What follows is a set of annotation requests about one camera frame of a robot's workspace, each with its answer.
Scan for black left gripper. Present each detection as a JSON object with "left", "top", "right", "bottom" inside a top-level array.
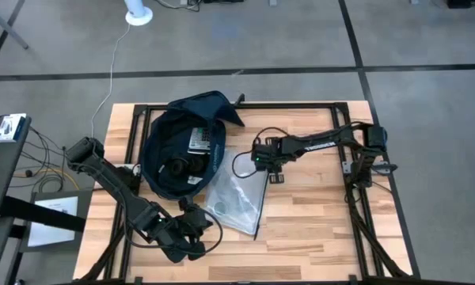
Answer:
[{"left": 154, "top": 196, "right": 215, "bottom": 264}]

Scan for black round device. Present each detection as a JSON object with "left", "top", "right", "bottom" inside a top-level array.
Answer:
[{"left": 213, "top": 200, "right": 230, "bottom": 216}]

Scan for clear mesh zip pouch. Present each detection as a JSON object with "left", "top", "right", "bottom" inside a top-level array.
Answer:
[{"left": 203, "top": 148, "right": 271, "bottom": 241}]

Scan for grey calculator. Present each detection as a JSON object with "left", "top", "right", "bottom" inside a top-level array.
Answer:
[{"left": 188, "top": 127, "right": 212, "bottom": 155}]

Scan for black headphones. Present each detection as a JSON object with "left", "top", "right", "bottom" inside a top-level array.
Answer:
[{"left": 166, "top": 156, "right": 207, "bottom": 178}]

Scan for navy blue backpack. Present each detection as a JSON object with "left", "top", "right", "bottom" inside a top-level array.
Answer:
[{"left": 139, "top": 90, "right": 246, "bottom": 201}]

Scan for grey monitor with white screen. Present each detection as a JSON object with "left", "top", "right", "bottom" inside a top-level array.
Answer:
[{"left": 18, "top": 188, "right": 93, "bottom": 253}]

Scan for black support beam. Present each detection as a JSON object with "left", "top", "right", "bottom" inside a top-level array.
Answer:
[{"left": 0, "top": 195, "right": 87, "bottom": 234}]

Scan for dark grey side desk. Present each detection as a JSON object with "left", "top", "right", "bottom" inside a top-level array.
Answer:
[{"left": 0, "top": 113, "right": 32, "bottom": 222}]

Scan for small white blue box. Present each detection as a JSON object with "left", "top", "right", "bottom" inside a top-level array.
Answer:
[{"left": 0, "top": 112, "right": 27, "bottom": 144}]

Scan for grey metal leg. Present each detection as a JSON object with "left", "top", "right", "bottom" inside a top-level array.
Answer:
[{"left": 0, "top": 0, "right": 29, "bottom": 51}]

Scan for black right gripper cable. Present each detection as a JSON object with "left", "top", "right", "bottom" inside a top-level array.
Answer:
[{"left": 231, "top": 126, "right": 290, "bottom": 180}]

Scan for black aluminium table frame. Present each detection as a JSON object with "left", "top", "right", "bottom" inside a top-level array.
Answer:
[{"left": 77, "top": 101, "right": 420, "bottom": 285}]

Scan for yellow floor cable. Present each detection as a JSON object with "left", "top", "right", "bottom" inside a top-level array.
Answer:
[{"left": 12, "top": 167, "right": 80, "bottom": 192}]

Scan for grey coiled floor cable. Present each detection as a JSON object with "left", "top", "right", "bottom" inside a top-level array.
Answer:
[{"left": 37, "top": 175, "right": 65, "bottom": 194}]

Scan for black tangled power cables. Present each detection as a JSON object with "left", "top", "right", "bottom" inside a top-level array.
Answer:
[{"left": 154, "top": 0, "right": 202, "bottom": 12}]

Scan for white floor cable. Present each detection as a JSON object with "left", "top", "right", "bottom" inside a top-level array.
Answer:
[{"left": 89, "top": 22, "right": 132, "bottom": 135}]

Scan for black floor cable bundle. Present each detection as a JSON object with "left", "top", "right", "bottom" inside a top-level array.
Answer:
[{"left": 21, "top": 125, "right": 70, "bottom": 175}]

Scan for white pedestal tower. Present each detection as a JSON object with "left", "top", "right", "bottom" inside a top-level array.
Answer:
[{"left": 123, "top": 0, "right": 154, "bottom": 27}]

